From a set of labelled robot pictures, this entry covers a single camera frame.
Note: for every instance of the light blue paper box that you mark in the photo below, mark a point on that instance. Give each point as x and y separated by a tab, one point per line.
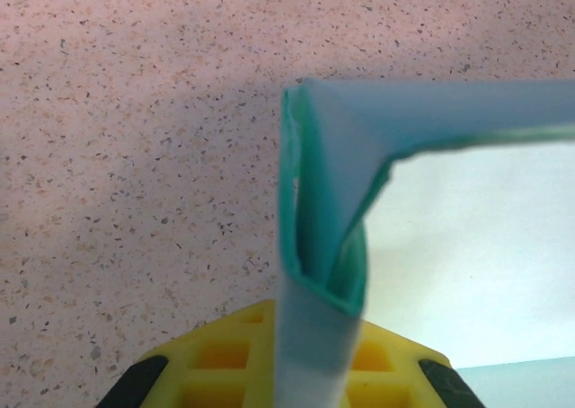
449	246

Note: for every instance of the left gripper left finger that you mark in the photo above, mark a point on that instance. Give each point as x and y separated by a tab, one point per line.
215	358

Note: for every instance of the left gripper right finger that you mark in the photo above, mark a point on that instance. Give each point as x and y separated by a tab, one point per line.
395	367

